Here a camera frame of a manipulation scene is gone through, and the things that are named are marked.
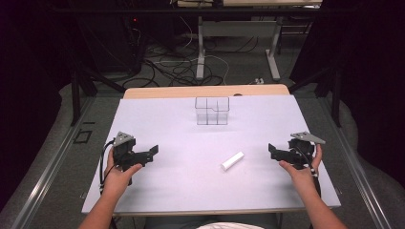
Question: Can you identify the white metal desk frame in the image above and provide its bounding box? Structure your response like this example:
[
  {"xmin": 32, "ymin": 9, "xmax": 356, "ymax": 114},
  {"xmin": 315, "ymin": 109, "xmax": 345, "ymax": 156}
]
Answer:
[{"xmin": 196, "ymin": 15, "xmax": 282, "ymax": 82}]

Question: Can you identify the black metal stand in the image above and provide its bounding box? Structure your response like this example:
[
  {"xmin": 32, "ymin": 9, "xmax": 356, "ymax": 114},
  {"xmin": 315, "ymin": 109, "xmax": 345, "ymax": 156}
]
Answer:
[
  {"xmin": 288, "ymin": 63, "xmax": 342, "ymax": 129},
  {"xmin": 70, "ymin": 18, "xmax": 126, "ymax": 127}
]

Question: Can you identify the tangle of black floor cables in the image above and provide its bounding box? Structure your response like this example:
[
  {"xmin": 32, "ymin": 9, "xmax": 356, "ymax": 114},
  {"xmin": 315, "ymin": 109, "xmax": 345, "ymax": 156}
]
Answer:
[{"xmin": 121, "ymin": 35, "xmax": 260, "ymax": 90}]

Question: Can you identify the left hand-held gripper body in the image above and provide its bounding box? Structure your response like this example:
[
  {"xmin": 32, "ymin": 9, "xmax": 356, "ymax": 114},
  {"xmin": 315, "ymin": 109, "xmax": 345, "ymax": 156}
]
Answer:
[{"xmin": 112, "ymin": 131, "xmax": 145, "ymax": 186}]

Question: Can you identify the person's left hand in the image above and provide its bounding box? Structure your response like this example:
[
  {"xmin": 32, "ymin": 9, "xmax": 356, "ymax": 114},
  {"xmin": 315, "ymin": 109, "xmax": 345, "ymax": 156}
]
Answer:
[{"xmin": 102, "ymin": 148, "xmax": 143, "ymax": 200}]

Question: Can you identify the person's clothing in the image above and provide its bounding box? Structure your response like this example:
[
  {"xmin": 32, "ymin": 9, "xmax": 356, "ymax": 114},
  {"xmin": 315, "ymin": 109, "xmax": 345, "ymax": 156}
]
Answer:
[{"xmin": 143, "ymin": 212, "xmax": 279, "ymax": 229}]

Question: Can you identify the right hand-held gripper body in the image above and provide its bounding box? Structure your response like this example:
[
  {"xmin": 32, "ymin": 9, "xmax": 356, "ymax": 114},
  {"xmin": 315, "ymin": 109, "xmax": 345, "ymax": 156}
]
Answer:
[{"xmin": 288, "ymin": 131, "xmax": 327, "ymax": 171}]

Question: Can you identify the clear plastic compartment organizer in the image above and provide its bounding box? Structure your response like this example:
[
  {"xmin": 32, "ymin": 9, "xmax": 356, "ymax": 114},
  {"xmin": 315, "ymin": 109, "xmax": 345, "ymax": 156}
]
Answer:
[{"xmin": 194, "ymin": 96, "xmax": 231, "ymax": 126}]

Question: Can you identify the person's right hand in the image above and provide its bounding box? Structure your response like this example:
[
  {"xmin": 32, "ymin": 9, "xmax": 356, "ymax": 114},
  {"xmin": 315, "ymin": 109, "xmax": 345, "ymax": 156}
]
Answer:
[{"xmin": 278, "ymin": 143, "xmax": 324, "ymax": 193}]

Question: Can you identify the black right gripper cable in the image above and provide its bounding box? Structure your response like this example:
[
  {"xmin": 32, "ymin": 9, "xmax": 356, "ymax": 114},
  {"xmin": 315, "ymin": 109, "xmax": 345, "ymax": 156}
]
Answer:
[{"xmin": 295, "ymin": 145, "xmax": 323, "ymax": 198}]

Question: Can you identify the white cylindrical tube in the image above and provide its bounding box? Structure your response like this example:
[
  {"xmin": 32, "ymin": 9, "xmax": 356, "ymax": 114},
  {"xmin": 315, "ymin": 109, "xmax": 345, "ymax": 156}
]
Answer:
[{"xmin": 221, "ymin": 151, "xmax": 245, "ymax": 173}]

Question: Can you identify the white floor cable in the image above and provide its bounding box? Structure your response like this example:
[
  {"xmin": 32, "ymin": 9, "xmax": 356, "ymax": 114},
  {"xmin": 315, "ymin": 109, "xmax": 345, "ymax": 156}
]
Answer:
[{"xmin": 155, "ymin": 15, "xmax": 231, "ymax": 86}]

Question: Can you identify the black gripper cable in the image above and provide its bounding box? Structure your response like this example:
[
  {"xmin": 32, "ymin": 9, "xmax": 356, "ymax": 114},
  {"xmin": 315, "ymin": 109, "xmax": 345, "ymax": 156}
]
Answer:
[
  {"xmin": 295, "ymin": 145, "xmax": 323, "ymax": 198},
  {"xmin": 98, "ymin": 138, "xmax": 117, "ymax": 196}
]

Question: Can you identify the black computer tower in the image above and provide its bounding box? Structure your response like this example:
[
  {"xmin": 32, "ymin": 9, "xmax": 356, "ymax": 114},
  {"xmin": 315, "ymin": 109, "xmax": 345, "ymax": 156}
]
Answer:
[{"xmin": 95, "ymin": 12, "xmax": 148, "ymax": 74}]

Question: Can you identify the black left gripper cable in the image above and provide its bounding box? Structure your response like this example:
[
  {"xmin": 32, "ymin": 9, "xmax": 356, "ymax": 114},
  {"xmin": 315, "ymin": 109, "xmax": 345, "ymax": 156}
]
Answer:
[{"xmin": 98, "ymin": 138, "xmax": 117, "ymax": 196}]

